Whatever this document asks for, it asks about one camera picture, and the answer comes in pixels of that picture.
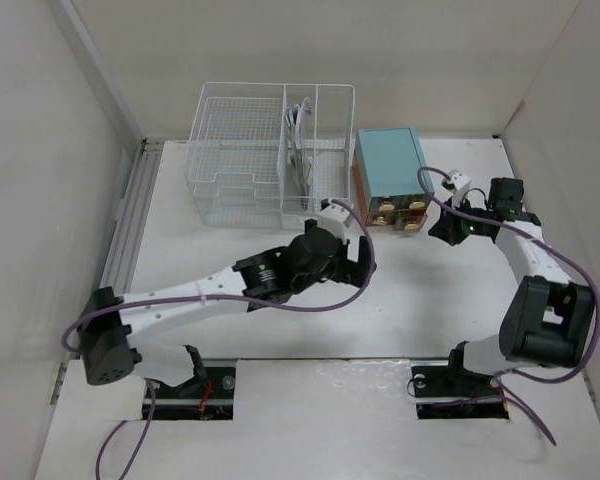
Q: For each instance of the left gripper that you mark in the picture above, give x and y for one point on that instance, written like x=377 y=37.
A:
x=353 y=272

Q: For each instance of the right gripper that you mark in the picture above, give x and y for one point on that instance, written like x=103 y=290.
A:
x=445 y=228

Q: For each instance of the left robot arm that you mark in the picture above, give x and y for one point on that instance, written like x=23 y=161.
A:
x=115 y=331

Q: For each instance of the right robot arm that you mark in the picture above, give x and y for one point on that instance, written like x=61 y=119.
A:
x=552 y=321

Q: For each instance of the teal orange drawer box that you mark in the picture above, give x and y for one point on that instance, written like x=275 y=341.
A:
x=385 y=167

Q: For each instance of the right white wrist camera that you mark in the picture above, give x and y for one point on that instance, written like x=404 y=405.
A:
x=458 y=184

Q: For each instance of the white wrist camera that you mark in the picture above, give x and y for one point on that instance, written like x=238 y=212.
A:
x=334 y=219
x=458 y=184

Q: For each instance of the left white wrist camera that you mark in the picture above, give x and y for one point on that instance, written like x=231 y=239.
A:
x=334 y=219

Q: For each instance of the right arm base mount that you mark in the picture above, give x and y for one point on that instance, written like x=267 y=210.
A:
x=445 y=390

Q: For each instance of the white wire desk organizer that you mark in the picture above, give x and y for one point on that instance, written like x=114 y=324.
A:
x=237 y=163

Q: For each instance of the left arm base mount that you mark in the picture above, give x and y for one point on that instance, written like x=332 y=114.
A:
x=187 y=387

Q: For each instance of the aluminium rail left side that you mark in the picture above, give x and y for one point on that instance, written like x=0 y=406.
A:
x=130 y=219

